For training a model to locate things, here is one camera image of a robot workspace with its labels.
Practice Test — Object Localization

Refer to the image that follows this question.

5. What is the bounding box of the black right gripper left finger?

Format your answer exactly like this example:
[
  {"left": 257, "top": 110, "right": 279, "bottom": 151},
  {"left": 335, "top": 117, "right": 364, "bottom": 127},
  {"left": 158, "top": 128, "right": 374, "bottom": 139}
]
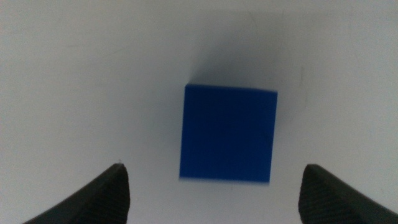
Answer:
[{"left": 22, "top": 163, "right": 131, "bottom": 224}]

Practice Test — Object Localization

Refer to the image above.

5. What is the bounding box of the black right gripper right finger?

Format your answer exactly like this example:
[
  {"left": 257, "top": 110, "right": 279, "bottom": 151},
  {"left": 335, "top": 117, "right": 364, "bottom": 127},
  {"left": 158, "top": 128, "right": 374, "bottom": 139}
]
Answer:
[{"left": 298, "top": 164, "right": 398, "bottom": 224}]

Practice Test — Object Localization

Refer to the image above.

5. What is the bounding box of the blue cube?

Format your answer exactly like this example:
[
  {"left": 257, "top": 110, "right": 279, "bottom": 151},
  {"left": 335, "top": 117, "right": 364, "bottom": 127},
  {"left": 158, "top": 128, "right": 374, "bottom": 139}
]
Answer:
[{"left": 178, "top": 83, "right": 279, "bottom": 184}]

